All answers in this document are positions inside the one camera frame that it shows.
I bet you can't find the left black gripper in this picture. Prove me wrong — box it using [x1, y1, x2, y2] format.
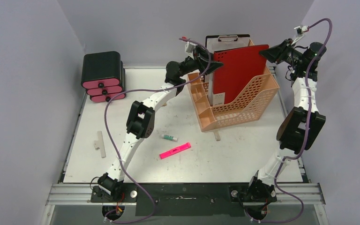
[181, 46, 225, 77]

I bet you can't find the black clipboard with paper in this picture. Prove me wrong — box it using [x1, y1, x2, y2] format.
[205, 34, 250, 53]

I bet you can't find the thick red binder folder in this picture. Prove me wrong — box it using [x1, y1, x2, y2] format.
[211, 45, 269, 106]

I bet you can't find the orange plastic file organizer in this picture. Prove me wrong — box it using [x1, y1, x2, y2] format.
[187, 66, 279, 132]

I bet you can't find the black pink drawer unit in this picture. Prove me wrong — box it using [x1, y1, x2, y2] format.
[81, 51, 126, 103]

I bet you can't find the thin red folder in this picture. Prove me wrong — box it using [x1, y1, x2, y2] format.
[204, 73, 214, 106]

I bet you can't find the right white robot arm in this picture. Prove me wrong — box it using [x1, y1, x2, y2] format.
[246, 40, 326, 203]

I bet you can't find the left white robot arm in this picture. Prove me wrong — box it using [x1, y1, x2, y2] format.
[97, 52, 223, 202]

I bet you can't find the small beige eraser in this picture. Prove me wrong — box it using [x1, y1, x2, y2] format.
[213, 131, 221, 141]

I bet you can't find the pink highlighter marker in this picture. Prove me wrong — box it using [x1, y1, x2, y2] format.
[159, 142, 191, 159]

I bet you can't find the green white glue stick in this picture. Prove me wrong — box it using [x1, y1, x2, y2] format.
[161, 134, 178, 142]

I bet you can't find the white plastic ruler piece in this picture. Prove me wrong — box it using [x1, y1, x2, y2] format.
[94, 131, 106, 158]

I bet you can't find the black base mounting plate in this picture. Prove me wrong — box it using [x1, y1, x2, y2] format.
[90, 183, 277, 217]

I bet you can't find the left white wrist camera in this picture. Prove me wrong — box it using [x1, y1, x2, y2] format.
[185, 41, 197, 58]

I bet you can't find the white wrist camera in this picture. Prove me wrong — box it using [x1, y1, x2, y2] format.
[185, 41, 197, 58]
[292, 25, 309, 45]

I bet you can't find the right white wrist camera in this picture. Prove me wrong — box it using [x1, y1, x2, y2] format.
[292, 25, 309, 45]

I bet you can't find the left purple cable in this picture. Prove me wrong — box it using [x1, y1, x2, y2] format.
[104, 37, 212, 225]

